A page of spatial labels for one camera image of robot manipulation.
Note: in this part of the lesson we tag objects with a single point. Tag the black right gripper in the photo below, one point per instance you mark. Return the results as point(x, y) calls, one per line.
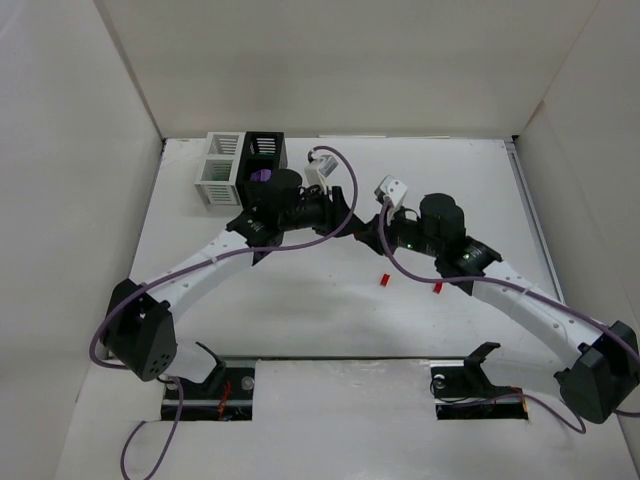
point(383, 232)

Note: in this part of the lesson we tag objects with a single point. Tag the white slatted container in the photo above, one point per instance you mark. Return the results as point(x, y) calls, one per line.
point(218, 168)

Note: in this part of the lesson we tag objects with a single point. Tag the black slatted container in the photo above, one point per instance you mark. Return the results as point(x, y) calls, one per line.
point(260, 150)

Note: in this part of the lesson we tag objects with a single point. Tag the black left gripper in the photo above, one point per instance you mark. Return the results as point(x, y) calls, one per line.
point(336, 206)

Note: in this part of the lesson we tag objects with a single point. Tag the purple round lego brick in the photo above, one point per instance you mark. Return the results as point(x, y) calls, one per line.
point(260, 176)

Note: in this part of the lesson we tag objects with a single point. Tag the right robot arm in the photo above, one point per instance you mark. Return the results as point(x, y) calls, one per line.
point(600, 362)

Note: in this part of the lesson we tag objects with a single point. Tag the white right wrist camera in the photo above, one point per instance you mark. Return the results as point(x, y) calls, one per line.
point(392, 192)

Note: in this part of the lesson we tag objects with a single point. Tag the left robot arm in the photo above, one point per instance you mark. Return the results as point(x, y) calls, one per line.
point(141, 318)

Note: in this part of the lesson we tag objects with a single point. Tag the red arch lego piece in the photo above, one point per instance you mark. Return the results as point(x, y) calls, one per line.
point(384, 280)

